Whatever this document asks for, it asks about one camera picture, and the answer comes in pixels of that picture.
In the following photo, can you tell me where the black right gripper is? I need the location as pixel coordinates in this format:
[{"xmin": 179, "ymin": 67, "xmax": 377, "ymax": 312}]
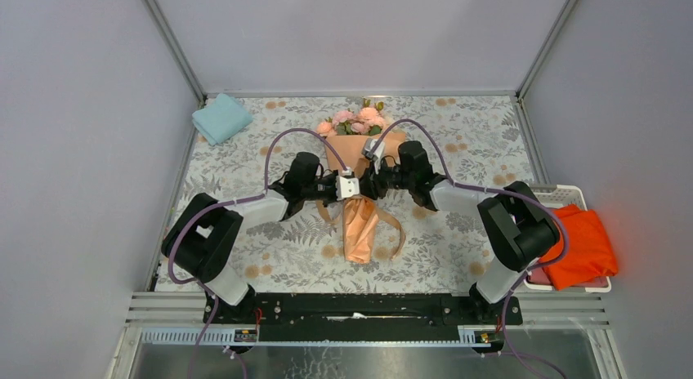
[{"xmin": 356, "ymin": 155, "xmax": 414, "ymax": 201}]

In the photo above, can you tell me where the peach wrapping paper sheet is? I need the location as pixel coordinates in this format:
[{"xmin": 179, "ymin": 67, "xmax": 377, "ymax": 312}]
[{"xmin": 324, "ymin": 130, "xmax": 407, "ymax": 265}]

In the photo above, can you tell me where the beige ribbon pile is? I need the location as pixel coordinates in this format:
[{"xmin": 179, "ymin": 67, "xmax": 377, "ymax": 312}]
[{"xmin": 316, "ymin": 197, "xmax": 406, "ymax": 264}]

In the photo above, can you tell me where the pile of fake flowers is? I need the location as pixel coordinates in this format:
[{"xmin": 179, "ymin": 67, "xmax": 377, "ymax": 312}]
[{"xmin": 315, "ymin": 99, "xmax": 391, "ymax": 138}]

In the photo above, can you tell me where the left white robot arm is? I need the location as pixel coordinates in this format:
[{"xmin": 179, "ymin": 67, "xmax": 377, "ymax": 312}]
[{"xmin": 161, "ymin": 152, "xmax": 359, "ymax": 323}]

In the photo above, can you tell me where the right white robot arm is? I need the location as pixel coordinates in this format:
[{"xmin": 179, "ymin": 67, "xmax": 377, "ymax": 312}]
[{"xmin": 360, "ymin": 139, "xmax": 569, "ymax": 323}]

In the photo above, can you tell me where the floral patterned tablecloth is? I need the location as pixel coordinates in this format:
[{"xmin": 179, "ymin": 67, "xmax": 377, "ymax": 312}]
[{"xmin": 172, "ymin": 96, "xmax": 534, "ymax": 293}]

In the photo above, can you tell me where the light blue folded towel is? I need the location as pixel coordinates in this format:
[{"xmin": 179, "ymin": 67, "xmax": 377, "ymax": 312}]
[{"xmin": 192, "ymin": 94, "xmax": 253, "ymax": 146}]

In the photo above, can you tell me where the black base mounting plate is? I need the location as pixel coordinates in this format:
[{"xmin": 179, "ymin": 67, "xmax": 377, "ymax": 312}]
[{"xmin": 203, "ymin": 292, "xmax": 523, "ymax": 342}]

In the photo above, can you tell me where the white plastic basket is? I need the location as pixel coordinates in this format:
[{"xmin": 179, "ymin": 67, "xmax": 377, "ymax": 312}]
[{"xmin": 519, "ymin": 184, "xmax": 613, "ymax": 294}]

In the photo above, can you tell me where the pink cloth in basket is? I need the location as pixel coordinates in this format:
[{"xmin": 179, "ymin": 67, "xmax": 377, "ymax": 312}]
[{"xmin": 525, "ymin": 269, "xmax": 611, "ymax": 291}]

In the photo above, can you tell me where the orange folded cloth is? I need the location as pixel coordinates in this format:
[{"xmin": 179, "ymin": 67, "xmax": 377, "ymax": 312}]
[{"xmin": 543, "ymin": 204, "xmax": 619, "ymax": 290}]

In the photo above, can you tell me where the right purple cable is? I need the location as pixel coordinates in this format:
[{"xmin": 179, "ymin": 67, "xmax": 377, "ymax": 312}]
[{"xmin": 370, "ymin": 118, "xmax": 570, "ymax": 379}]

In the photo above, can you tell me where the purple cable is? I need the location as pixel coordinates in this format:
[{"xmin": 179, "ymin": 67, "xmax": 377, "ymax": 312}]
[
  {"xmin": 370, "ymin": 118, "xmax": 570, "ymax": 379},
  {"xmin": 166, "ymin": 127, "xmax": 353, "ymax": 379}
]

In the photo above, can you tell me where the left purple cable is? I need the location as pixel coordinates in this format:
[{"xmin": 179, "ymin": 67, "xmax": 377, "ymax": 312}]
[{"xmin": 166, "ymin": 127, "xmax": 353, "ymax": 379}]

